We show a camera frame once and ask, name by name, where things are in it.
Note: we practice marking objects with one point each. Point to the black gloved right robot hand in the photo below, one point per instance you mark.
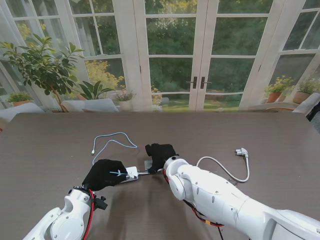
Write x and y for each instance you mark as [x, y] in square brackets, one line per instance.
[162, 151]

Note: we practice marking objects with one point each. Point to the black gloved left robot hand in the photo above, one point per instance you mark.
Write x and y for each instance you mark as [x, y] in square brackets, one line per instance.
[102, 175]

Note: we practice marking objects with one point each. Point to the grey USB wall charger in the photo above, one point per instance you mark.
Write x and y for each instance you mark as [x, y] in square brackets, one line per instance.
[148, 164]

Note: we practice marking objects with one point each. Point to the white power strip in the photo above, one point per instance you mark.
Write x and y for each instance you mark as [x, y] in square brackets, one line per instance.
[132, 172]

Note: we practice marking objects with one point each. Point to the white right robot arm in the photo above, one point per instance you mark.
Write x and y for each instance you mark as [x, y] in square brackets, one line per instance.
[212, 197]

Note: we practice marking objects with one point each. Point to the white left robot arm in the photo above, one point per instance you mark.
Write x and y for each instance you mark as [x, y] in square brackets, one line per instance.
[67, 217]

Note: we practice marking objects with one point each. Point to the printed garden window backdrop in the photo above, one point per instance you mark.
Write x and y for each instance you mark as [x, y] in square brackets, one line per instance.
[175, 37]

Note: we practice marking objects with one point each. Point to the dark object beside backdrop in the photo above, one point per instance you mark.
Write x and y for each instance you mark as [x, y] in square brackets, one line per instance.
[314, 110]

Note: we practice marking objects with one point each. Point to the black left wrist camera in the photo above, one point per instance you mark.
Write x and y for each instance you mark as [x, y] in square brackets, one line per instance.
[101, 203]

